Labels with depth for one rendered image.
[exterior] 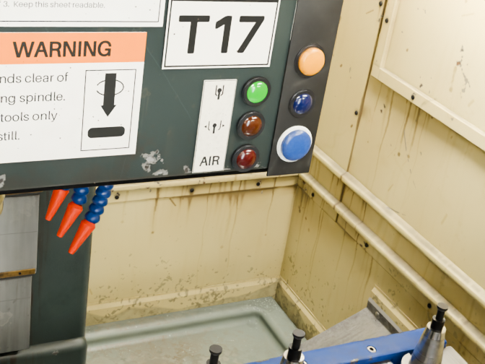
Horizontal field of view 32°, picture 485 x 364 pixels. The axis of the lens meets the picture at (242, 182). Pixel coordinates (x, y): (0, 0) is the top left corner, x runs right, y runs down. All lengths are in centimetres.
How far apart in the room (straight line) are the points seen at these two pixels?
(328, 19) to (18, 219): 85
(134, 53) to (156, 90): 4
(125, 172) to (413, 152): 114
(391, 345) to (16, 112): 72
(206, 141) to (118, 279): 140
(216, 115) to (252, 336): 157
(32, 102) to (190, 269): 155
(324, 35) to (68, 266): 96
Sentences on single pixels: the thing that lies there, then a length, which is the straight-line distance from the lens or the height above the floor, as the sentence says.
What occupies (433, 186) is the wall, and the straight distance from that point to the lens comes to 174.
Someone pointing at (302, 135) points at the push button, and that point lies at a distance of 76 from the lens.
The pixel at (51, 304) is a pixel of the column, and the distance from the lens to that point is 163.
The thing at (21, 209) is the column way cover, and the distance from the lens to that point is 146.
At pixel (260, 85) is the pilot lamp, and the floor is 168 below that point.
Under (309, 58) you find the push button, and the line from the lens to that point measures 73.
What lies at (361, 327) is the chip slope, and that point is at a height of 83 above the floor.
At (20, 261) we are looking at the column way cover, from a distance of 151.
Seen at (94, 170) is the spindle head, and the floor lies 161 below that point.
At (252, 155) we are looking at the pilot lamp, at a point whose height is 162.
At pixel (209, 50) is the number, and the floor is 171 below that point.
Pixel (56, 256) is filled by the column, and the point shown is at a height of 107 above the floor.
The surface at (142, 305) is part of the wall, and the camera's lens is 218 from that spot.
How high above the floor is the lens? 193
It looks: 27 degrees down
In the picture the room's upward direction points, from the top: 9 degrees clockwise
